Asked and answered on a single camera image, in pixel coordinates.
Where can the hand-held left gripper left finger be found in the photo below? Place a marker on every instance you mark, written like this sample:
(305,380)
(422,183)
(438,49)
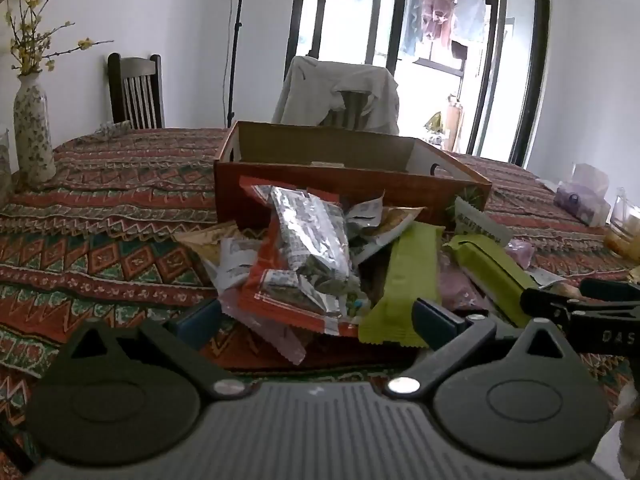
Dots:
(200,321)

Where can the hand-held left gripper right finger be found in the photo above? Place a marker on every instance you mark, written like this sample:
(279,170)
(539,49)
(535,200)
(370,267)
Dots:
(434,321)

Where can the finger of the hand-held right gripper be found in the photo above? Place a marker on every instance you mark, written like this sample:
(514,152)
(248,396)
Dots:
(545,304)
(612,291)

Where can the orange red snack packet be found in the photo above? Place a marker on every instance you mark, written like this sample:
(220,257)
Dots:
(250,305)

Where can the long green snack packet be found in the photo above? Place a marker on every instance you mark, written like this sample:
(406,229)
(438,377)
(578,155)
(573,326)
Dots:
(405,270)
(490,270)

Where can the beige biscuit packet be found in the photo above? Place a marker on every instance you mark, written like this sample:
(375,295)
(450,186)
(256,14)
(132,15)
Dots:
(210,242)
(395,222)

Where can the white green-edged snack packet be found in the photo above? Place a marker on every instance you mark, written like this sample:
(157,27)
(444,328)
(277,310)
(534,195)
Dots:
(475,222)

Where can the silver foil snack packet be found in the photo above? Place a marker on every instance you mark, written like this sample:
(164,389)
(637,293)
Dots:
(310,230)

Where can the orange cardboard box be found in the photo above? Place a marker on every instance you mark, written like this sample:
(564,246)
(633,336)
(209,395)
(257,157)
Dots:
(300,175)

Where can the small white snack packet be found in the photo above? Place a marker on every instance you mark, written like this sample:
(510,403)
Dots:
(545,276)

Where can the small pink snack packet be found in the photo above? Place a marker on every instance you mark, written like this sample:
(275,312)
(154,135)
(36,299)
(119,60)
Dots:
(520,252)

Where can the glass jar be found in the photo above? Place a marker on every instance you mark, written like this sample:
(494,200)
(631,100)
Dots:
(625,225)

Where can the white printed snack packet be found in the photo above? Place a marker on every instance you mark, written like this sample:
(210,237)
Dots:
(235,260)

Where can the white fluffy clothing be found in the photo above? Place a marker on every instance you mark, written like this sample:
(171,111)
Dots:
(631,425)

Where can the purple tissue pack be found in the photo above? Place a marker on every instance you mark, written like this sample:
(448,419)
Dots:
(580,200)

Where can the yellow outdoor bag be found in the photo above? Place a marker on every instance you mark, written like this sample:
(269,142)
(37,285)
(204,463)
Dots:
(433,125)

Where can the brown outdoor cylinder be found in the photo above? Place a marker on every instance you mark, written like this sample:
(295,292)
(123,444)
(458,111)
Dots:
(455,120)

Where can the grey patterned folded cloth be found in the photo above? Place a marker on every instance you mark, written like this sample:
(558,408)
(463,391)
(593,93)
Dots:
(115,128)

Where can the jacket-covered wooden chair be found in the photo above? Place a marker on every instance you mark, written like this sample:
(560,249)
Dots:
(350,110)

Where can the dark wooden chair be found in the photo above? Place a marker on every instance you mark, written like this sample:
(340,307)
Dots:
(116,90)

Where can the floral print ceramic vase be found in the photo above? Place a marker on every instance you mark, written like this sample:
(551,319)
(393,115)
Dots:
(32,130)

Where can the dark outdoor shelf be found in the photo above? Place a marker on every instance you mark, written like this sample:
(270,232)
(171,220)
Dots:
(440,66)

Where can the white jacket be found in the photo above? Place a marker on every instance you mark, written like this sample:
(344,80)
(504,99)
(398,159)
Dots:
(310,90)

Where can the black light stand pole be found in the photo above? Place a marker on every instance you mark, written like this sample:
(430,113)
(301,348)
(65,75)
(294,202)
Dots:
(234,50)

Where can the light blue hanging shirt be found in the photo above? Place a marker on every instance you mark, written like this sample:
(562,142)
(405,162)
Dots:
(470,10)

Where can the grey hanging garment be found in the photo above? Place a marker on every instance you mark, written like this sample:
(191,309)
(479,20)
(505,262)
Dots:
(412,15)

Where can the maroon hanging shirt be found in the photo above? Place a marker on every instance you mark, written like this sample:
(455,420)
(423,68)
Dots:
(440,5)

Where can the yellow flower branches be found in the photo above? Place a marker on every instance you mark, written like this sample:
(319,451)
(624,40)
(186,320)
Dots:
(30,35)

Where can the black sliding door frame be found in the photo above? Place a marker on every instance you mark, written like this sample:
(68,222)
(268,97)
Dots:
(537,60)

